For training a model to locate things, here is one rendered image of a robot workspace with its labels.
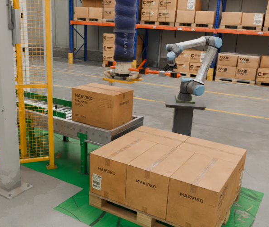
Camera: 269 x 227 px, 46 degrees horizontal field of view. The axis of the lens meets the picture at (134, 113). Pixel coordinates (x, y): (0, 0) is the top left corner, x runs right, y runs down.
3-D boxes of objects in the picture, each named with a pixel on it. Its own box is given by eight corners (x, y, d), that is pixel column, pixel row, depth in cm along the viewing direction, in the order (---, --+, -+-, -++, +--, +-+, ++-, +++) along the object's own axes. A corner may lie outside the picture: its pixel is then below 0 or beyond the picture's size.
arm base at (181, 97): (176, 96, 418) (177, 88, 415) (190, 97, 418) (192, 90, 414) (177, 100, 400) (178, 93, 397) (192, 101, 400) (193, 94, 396)
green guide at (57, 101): (6, 93, 486) (6, 87, 484) (12, 91, 495) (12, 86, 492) (88, 111, 410) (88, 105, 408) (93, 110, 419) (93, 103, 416)
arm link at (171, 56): (177, 53, 346) (170, 60, 345) (177, 59, 358) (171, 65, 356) (170, 49, 350) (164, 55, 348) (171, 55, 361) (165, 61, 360)
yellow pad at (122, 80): (102, 79, 343) (102, 75, 341) (107, 78, 351) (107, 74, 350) (130, 83, 328) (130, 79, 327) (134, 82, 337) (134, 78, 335)
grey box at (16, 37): (2, 42, 294) (0, 8, 285) (6, 42, 298) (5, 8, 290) (16, 43, 284) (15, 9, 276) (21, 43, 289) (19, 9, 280)
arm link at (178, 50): (175, 43, 358) (168, 50, 356) (182, 44, 349) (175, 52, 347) (179, 49, 363) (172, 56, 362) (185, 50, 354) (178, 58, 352)
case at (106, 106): (71, 120, 374) (71, 87, 363) (92, 112, 407) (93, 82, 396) (113, 131, 345) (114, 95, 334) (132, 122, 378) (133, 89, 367)
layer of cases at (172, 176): (89, 191, 299) (89, 152, 288) (140, 156, 382) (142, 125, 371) (212, 238, 242) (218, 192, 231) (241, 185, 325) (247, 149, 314)
